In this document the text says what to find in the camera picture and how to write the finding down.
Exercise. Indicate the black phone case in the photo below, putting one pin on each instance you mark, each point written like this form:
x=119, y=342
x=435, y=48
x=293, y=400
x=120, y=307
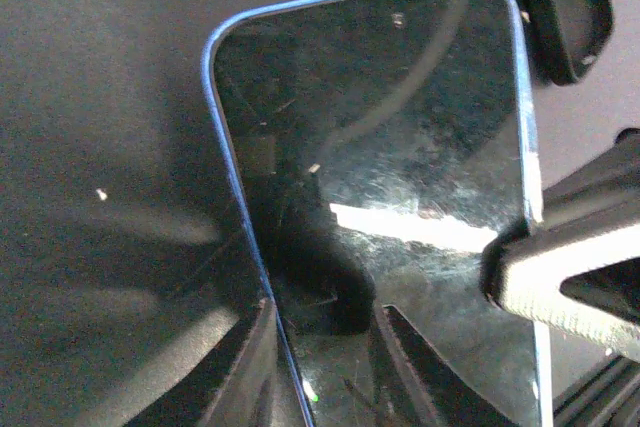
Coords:
x=568, y=37

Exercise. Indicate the blue smartphone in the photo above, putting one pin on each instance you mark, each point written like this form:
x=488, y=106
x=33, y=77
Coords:
x=379, y=150

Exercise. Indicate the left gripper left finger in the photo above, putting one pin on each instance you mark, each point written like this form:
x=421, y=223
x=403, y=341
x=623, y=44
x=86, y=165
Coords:
x=225, y=362

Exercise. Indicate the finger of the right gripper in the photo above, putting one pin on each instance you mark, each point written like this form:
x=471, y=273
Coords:
x=553, y=277
x=601, y=197

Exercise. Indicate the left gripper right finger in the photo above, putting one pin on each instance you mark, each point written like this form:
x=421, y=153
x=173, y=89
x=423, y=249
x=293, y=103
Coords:
x=413, y=385

